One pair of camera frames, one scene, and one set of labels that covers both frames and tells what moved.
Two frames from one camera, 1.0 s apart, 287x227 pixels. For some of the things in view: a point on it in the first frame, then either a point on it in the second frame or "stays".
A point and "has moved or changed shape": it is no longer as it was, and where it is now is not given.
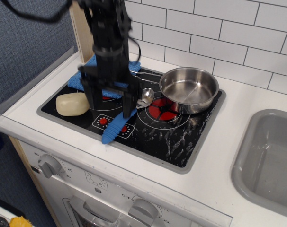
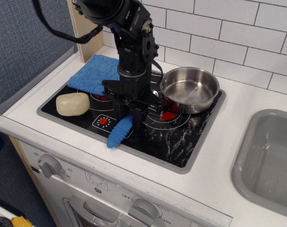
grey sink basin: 264,167 stays
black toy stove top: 172,140 stays
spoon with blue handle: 146,96 has moved or changed shape
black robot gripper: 112,71 -> 133,88
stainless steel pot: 190,90 stays
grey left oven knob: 49,165 stays
